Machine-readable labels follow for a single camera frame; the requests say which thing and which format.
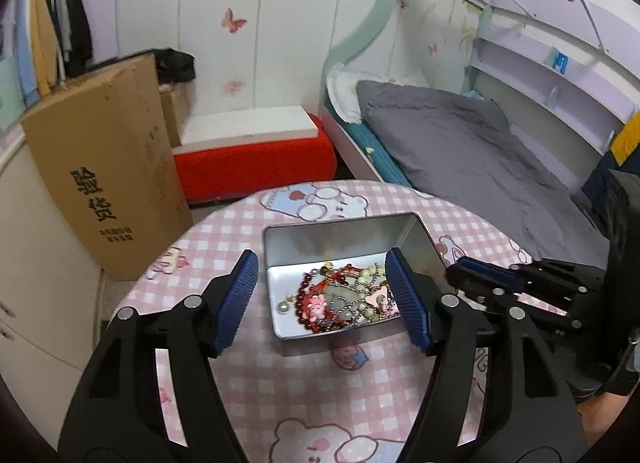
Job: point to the silver metal tin box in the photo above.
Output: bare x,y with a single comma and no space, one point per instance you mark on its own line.
325,243

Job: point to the person's right forearm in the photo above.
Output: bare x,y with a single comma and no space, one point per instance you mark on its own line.
595,413

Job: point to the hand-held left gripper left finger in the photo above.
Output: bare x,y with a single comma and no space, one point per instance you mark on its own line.
237,298

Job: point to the white foam board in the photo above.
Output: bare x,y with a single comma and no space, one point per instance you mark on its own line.
250,125

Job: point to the mint white bunk bed frame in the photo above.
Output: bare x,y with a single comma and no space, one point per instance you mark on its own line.
350,43

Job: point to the pink flower hair clip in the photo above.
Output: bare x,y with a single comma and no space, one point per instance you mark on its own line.
316,308

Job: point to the black hanging garment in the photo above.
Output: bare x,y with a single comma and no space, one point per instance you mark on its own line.
77,28

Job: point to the yellow navy jacket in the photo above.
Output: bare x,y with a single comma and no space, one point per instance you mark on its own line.
629,140

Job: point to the large cardboard box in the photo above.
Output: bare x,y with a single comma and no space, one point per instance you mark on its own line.
100,153

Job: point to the grey hanging garment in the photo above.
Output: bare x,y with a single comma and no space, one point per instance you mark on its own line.
59,18

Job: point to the round pearl earring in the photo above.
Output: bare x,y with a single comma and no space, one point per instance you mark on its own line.
284,307

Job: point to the grey duvet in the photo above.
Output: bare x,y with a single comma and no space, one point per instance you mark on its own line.
465,158

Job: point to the green stone pendant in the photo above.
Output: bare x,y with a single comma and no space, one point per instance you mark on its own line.
340,304

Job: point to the small cardboard box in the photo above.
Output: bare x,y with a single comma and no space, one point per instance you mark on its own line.
172,113

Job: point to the pink butterfly wall sticker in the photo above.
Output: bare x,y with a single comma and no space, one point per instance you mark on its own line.
232,86
232,20

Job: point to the small blue box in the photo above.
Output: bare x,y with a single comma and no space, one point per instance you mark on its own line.
559,60

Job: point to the white wall shelf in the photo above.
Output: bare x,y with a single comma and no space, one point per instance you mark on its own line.
525,55

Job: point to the red ottoman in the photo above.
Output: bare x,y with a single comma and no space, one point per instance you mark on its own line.
250,168

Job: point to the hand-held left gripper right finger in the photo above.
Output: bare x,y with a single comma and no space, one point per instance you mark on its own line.
405,293

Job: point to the pink checked tablecloth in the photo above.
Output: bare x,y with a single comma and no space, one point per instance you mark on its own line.
225,238

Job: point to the black bag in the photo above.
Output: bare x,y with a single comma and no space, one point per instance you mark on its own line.
175,65

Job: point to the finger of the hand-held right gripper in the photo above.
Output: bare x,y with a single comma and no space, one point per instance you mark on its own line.
487,273
475,290

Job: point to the white pillow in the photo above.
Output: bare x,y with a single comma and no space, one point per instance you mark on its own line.
345,93

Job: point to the light blue hanging garment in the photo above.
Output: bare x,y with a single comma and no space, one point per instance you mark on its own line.
25,53

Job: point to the teal mattress pad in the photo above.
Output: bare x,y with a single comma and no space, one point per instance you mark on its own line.
385,163

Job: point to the white cabinet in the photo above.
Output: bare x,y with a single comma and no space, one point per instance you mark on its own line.
40,268

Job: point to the yellow hanging garment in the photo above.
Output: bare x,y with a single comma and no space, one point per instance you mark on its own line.
44,38

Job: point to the pink butterfly hair clip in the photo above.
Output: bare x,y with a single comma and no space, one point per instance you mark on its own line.
374,299

